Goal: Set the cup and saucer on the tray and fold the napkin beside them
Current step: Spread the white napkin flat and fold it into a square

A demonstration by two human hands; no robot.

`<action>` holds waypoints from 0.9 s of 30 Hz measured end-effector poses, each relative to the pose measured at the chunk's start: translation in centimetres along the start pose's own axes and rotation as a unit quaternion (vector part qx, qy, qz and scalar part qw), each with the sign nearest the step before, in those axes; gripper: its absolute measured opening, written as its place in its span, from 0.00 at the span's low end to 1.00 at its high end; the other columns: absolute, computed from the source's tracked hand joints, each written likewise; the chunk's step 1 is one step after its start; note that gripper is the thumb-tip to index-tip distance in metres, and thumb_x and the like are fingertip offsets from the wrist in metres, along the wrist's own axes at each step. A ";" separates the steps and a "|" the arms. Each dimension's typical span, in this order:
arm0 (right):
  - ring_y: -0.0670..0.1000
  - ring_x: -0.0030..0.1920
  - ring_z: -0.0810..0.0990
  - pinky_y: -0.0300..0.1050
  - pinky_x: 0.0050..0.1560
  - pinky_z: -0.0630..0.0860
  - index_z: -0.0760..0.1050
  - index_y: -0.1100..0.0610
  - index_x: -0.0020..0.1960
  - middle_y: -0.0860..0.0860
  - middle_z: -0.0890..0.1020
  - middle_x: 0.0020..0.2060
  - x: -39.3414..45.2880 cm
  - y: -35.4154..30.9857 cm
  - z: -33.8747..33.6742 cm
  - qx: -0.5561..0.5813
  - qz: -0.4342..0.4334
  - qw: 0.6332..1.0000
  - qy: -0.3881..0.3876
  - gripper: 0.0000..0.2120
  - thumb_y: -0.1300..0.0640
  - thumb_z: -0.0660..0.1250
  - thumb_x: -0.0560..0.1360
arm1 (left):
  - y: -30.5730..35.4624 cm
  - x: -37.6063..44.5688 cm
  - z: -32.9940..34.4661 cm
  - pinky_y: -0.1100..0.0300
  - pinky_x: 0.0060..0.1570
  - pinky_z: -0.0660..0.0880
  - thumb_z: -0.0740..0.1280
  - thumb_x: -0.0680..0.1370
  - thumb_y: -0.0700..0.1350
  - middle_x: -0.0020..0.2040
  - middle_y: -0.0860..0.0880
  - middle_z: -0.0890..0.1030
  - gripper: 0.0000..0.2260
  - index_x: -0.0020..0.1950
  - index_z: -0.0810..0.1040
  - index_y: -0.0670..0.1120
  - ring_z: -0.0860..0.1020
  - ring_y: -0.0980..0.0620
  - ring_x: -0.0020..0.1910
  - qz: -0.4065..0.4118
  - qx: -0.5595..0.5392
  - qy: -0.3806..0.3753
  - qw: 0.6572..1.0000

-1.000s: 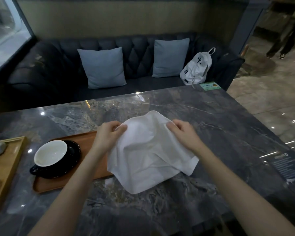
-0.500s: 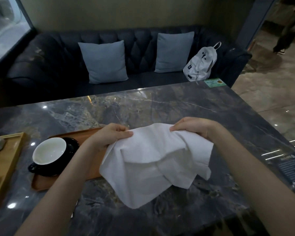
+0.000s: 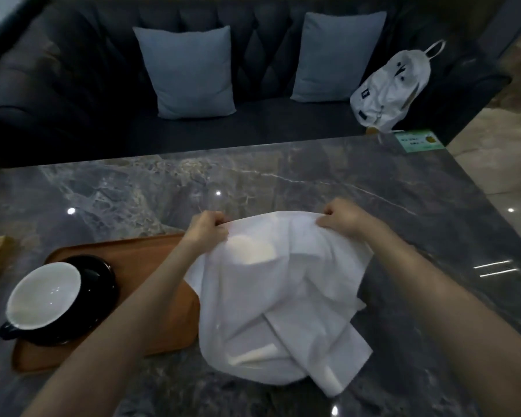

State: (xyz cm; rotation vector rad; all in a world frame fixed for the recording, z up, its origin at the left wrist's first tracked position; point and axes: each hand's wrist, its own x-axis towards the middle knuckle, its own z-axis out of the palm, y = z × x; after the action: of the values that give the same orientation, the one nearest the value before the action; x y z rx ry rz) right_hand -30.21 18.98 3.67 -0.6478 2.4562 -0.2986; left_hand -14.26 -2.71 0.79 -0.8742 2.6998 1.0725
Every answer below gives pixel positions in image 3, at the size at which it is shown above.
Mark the grey-blue square cushion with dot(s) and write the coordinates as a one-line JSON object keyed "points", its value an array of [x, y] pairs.
{"points": [[336, 56], [186, 69]]}

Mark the dark tufted sofa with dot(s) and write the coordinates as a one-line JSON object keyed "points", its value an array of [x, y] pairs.
{"points": [[225, 78]]}

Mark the white cloth napkin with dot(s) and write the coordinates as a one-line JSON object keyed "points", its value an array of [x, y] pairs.
{"points": [[278, 299]]}

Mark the person's left forearm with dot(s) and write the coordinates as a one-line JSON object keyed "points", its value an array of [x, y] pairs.
{"points": [[126, 325]]}

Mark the person's left hand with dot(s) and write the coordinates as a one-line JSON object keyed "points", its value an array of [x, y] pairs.
{"points": [[204, 232]]}

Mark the person's right thumb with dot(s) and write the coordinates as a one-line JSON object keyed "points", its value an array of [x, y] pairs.
{"points": [[330, 221]]}

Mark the green table sign card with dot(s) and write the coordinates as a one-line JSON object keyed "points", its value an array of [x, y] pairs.
{"points": [[419, 141]]}

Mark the person's left thumb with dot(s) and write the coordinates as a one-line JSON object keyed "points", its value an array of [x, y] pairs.
{"points": [[222, 230]]}

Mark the brown wooden tray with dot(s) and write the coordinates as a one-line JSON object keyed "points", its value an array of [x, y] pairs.
{"points": [[165, 308]]}

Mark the black cup with white inside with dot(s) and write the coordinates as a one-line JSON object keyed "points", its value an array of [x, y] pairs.
{"points": [[41, 297]]}

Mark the white backpack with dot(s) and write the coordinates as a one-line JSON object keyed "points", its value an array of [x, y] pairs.
{"points": [[390, 88]]}

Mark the person's right forearm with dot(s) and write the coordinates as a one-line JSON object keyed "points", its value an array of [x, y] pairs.
{"points": [[447, 317]]}

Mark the person's right hand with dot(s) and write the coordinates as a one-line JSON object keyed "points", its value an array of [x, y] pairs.
{"points": [[345, 219]]}

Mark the black saucer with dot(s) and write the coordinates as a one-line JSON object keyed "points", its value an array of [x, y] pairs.
{"points": [[93, 295]]}

